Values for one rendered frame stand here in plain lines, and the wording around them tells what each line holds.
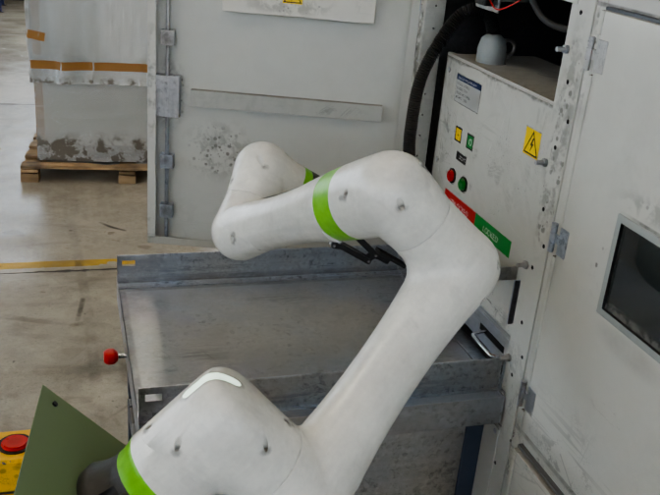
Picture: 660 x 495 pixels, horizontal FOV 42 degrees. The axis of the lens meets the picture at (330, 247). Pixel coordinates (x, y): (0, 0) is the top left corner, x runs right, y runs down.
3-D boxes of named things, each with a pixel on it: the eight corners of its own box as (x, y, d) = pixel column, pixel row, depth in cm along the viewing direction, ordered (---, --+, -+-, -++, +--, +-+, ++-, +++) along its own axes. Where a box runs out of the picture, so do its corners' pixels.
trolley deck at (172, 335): (140, 462, 144) (139, 432, 142) (116, 299, 198) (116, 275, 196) (500, 422, 164) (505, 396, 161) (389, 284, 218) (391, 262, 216)
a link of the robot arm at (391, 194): (431, 248, 119) (466, 186, 124) (372, 187, 114) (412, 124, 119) (351, 262, 133) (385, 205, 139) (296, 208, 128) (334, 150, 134)
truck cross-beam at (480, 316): (513, 376, 166) (518, 350, 163) (411, 263, 213) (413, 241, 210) (535, 374, 167) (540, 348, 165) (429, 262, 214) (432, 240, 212)
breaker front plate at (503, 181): (511, 349, 166) (555, 109, 148) (417, 250, 209) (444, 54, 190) (517, 349, 167) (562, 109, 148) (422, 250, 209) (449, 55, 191)
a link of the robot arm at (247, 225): (378, 188, 138) (326, 154, 133) (357, 254, 134) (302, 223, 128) (259, 220, 167) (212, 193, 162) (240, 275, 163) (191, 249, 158)
